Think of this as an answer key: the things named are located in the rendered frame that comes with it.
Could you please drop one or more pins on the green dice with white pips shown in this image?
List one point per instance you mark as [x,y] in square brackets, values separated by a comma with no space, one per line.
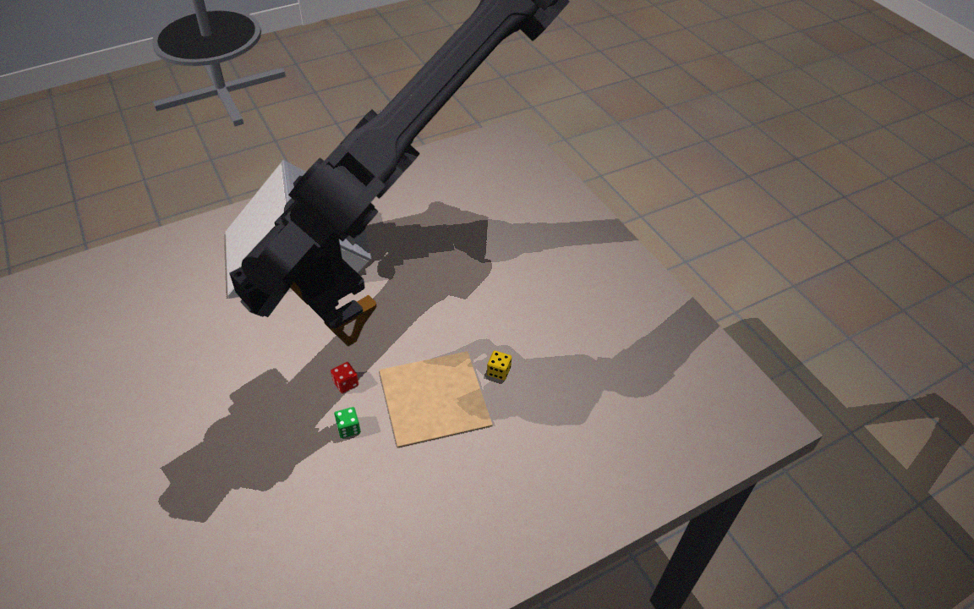
[347,422]

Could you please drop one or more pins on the red dice with white pips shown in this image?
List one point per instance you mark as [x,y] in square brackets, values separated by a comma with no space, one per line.
[344,377]

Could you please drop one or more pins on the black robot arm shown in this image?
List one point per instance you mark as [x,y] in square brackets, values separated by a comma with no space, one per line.
[377,152]

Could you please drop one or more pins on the tan mat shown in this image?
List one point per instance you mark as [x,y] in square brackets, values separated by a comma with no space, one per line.
[434,398]

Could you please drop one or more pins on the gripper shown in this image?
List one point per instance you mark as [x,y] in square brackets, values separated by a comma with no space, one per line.
[347,281]

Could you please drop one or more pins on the yellow dice with black pips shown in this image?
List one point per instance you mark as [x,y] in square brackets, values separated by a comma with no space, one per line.
[499,365]

